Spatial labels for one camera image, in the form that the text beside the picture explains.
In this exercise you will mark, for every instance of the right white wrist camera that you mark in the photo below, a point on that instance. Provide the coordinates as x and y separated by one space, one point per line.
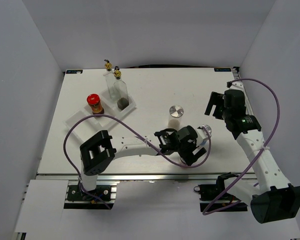
235 85

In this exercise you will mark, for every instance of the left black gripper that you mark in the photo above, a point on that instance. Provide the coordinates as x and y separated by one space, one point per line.
191 157

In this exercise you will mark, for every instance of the aluminium front rail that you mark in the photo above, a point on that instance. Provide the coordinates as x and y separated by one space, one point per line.
136 177

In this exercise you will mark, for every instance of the white compartment organizer tray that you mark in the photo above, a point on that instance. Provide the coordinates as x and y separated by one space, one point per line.
89 127

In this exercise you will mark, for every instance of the small red-label lid jar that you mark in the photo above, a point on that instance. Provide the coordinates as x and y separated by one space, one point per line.
183 163

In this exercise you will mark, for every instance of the aluminium rail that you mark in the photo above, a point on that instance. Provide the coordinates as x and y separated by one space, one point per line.
136 177
236 76

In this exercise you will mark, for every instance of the dark sauce glass bottle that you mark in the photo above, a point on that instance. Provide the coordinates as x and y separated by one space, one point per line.
121 90

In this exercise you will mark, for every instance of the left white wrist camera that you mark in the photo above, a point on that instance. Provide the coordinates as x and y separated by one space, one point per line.
201 136

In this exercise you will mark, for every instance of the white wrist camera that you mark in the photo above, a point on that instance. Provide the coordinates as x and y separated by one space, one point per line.
201 136
235 85

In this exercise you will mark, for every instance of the clear liquid glass bottle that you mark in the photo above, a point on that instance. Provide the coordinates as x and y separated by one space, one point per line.
110 80

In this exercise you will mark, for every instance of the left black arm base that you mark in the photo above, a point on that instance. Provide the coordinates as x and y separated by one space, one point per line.
102 198

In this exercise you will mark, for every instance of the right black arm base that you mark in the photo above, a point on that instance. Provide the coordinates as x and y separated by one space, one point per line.
207 192

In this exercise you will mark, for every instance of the blue label silver-lid jar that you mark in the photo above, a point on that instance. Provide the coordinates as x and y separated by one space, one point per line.
207 128

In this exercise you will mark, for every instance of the tall jar white powder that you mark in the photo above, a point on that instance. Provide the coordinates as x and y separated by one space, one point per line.
176 113

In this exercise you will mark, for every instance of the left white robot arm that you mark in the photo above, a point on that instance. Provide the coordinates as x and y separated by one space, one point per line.
101 149

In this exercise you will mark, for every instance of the right side aluminium rail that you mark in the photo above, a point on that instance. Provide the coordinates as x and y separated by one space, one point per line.
236 76

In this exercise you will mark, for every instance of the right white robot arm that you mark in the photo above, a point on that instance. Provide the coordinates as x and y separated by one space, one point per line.
275 198

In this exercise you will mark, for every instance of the red lid sauce jar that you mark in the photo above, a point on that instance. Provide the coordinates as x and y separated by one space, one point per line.
94 101

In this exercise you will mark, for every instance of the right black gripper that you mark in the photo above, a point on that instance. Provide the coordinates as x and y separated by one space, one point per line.
215 99

